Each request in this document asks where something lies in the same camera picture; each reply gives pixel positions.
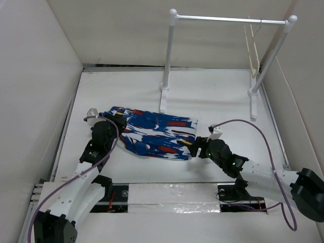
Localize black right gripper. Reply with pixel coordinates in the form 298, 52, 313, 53
188, 136, 224, 169

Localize blue white red patterned trousers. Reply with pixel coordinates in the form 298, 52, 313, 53
99, 106, 198, 160

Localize beige wooden clothes hanger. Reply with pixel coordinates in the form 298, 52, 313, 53
244, 24, 260, 78

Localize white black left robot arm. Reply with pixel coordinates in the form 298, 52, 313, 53
27, 114, 127, 242

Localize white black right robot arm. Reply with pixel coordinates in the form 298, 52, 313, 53
188, 137, 323, 222

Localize white metal clothes rack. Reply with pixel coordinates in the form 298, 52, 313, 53
159, 9, 298, 120

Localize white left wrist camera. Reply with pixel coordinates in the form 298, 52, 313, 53
84, 108, 101, 127

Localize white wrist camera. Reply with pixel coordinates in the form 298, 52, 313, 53
207, 125, 223, 141
84, 108, 101, 127

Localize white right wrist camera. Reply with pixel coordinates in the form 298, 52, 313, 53
207, 125, 223, 141

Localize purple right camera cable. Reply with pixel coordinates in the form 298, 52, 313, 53
209, 118, 298, 231

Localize purple camera cable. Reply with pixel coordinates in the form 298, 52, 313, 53
209, 118, 298, 231
27, 115, 120, 243

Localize black base rail with tape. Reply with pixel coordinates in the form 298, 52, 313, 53
91, 183, 266, 214

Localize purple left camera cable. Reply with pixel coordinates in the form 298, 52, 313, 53
27, 115, 120, 243

